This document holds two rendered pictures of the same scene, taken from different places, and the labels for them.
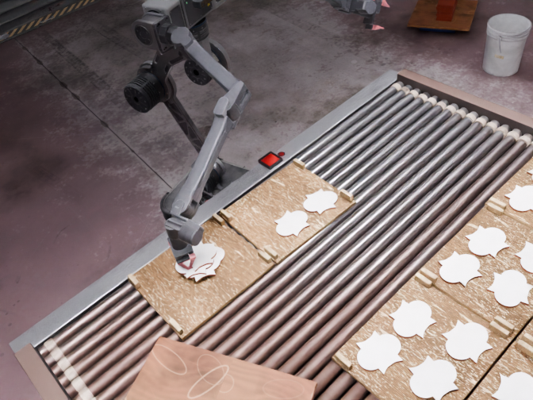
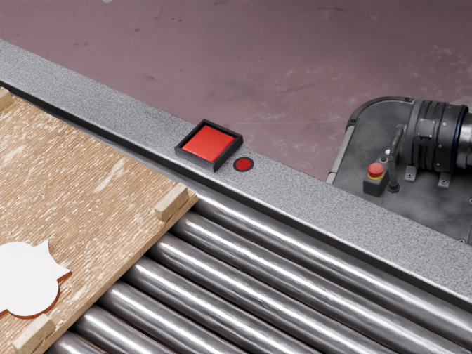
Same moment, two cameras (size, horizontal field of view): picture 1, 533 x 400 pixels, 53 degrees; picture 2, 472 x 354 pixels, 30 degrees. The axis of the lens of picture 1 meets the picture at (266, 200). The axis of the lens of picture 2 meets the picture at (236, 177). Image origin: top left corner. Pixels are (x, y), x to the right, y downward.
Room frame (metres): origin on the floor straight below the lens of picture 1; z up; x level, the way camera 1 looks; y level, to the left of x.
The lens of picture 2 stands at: (1.58, -1.01, 1.87)
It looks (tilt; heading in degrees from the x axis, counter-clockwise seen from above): 46 degrees down; 79
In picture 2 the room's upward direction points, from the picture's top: 10 degrees counter-clockwise
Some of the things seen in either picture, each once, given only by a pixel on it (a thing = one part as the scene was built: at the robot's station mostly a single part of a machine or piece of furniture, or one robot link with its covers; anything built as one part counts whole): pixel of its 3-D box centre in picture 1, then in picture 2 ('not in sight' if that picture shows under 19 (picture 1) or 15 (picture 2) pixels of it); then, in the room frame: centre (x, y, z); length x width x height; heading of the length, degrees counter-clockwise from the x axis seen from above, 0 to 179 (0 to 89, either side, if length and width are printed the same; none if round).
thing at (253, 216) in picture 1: (286, 209); (16, 215); (1.43, -0.07, 0.93); 0.41 x 0.35 x 0.02; 123
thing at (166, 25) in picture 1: (170, 34); not in sight; (1.98, 0.25, 1.45); 0.09 x 0.08 x 0.12; 141
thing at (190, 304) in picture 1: (200, 272); not in sight; (1.20, 0.28, 0.93); 0.41 x 0.35 x 0.02; 124
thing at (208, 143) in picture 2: (270, 160); (208, 145); (1.74, -0.05, 0.92); 0.06 x 0.06 x 0.01; 35
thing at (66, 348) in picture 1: (261, 200); (74, 167); (1.53, 0.02, 0.90); 1.95 x 0.05 x 0.05; 125
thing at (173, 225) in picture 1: (175, 228); not in sight; (1.22, 0.31, 1.15); 0.07 x 0.06 x 0.07; 51
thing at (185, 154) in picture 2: (270, 160); (208, 145); (1.74, -0.05, 0.92); 0.08 x 0.08 x 0.02; 35
